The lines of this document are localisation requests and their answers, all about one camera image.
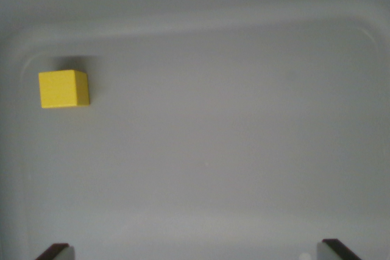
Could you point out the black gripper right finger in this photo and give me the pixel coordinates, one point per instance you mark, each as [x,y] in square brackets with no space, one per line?
[333,251]

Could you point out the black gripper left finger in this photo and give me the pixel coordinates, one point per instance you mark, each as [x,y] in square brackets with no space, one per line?
[58,252]

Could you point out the yellow wooden cube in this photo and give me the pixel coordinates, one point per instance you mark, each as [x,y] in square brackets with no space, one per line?
[62,89]

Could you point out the white plastic bin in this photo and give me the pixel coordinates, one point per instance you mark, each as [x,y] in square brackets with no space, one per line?
[213,135]

